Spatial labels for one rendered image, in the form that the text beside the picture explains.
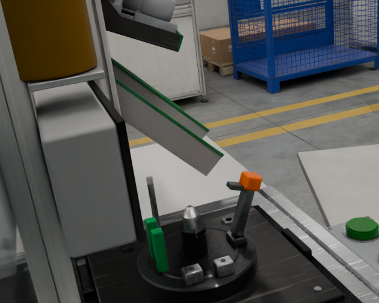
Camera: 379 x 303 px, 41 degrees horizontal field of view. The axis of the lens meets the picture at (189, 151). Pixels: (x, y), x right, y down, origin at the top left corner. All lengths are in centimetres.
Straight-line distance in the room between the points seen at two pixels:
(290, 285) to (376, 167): 58
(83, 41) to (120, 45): 425
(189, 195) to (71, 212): 77
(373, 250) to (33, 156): 45
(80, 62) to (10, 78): 4
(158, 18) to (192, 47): 396
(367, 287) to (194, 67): 423
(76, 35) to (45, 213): 11
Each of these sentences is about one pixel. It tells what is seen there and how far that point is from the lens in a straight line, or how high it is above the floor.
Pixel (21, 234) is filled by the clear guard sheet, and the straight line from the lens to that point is 21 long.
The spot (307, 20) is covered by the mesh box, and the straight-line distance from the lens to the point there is 495.
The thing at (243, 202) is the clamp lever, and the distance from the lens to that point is 59.
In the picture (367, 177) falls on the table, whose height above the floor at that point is 86.
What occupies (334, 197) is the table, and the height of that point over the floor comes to 86.
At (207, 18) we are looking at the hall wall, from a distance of 952.
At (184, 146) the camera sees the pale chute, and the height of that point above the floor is 104.
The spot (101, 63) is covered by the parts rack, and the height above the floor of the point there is 119.
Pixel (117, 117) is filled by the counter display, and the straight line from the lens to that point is 27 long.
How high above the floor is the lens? 131
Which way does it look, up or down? 21 degrees down
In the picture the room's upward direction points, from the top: 8 degrees counter-clockwise
